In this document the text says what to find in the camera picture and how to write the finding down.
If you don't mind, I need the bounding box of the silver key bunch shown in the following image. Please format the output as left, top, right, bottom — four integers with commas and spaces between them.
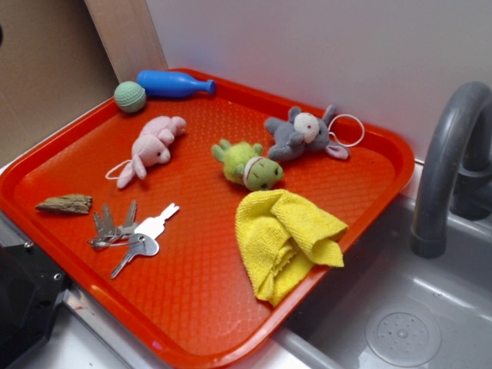
87, 201, 180, 279

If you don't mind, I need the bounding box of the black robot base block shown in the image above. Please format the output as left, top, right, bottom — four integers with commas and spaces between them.
1, 241, 68, 368

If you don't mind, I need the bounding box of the green plush turtle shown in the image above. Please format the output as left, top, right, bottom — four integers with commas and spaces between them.
211, 139, 284, 191

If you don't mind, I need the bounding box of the yellow microfiber cloth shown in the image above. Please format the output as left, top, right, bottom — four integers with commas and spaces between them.
235, 189, 348, 307

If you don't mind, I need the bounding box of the red plastic tray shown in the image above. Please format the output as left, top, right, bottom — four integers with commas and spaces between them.
0, 68, 416, 369

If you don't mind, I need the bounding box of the grey plush donkey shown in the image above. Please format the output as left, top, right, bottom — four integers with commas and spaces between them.
264, 105, 365, 161

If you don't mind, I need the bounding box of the pink plush bunny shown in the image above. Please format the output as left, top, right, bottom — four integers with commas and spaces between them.
105, 116, 187, 189

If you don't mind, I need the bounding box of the blue plastic bowling pin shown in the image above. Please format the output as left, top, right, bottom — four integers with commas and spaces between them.
136, 70, 216, 98

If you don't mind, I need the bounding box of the brown wood piece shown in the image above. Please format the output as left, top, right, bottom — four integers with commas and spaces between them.
35, 194, 93, 215

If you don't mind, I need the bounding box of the grey toy sink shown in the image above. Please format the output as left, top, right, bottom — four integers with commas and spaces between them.
274, 196, 491, 368

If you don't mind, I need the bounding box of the wooden board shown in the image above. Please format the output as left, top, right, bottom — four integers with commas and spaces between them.
85, 0, 168, 82

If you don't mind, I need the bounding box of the grey toy faucet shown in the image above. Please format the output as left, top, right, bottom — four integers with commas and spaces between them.
411, 81, 491, 258

